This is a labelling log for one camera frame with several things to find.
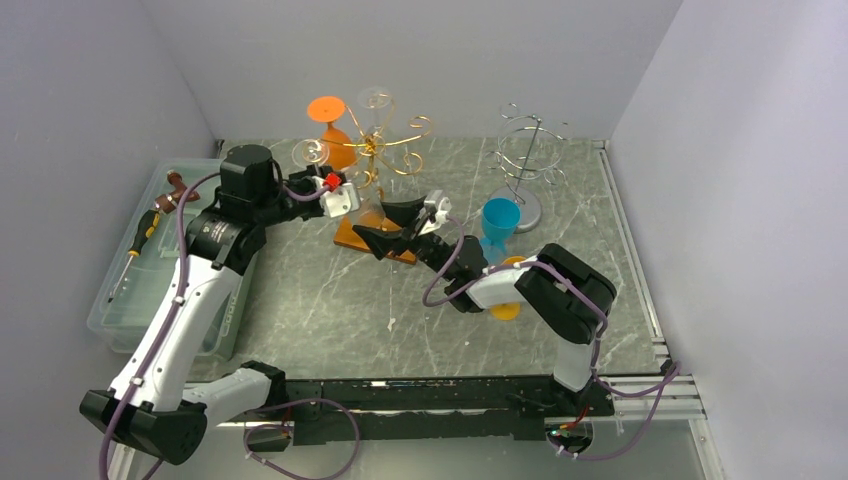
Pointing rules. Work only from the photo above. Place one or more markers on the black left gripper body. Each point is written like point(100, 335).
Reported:
point(299, 207)

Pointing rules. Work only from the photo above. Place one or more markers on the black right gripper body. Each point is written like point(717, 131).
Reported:
point(430, 248)

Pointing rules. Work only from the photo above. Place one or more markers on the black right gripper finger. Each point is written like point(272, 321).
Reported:
point(383, 243)
point(407, 214)

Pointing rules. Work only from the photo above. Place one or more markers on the gold wire glass rack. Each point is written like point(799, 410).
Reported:
point(365, 173)

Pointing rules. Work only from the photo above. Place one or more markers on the clear small glass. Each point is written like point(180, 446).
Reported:
point(371, 213)

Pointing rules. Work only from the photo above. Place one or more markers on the clear pink tinted glass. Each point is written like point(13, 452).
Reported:
point(311, 156)

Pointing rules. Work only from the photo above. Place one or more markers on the yellow plastic goblet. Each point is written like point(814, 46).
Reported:
point(508, 311)

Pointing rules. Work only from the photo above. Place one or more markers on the clear wine glass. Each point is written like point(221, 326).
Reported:
point(378, 105)

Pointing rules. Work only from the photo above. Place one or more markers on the orange plastic goblet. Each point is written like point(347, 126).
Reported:
point(328, 110)

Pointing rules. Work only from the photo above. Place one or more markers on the clear plastic storage box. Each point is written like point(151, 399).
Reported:
point(123, 322)

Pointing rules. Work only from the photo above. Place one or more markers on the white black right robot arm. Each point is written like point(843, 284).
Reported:
point(571, 297)

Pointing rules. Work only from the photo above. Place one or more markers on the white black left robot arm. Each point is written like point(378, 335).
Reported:
point(148, 405)

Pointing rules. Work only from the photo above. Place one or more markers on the blue plastic goblet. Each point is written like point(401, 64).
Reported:
point(499, 220)

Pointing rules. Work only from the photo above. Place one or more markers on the brown bronze faucet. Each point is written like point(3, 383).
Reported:
point(168, 202)

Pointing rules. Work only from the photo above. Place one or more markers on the black yellow screwdriver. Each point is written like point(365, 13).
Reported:
point(146, 226)

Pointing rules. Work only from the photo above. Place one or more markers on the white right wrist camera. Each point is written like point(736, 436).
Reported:
point(436, 209)

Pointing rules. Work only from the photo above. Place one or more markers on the chrome wire glass rack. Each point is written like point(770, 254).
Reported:
point(526, 152)

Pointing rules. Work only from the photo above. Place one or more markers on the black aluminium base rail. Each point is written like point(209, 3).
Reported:
point(524, 408)

